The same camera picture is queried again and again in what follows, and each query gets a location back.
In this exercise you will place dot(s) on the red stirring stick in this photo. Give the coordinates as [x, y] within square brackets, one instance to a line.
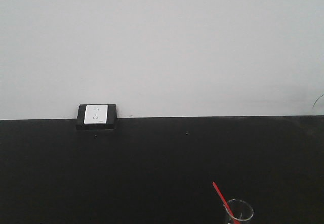
[222, 198]

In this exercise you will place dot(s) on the clear glass beaker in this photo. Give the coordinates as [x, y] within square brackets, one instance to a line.
[240, 212]

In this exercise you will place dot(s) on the white wall socket black frame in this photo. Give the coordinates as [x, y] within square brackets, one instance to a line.
[96, 117]

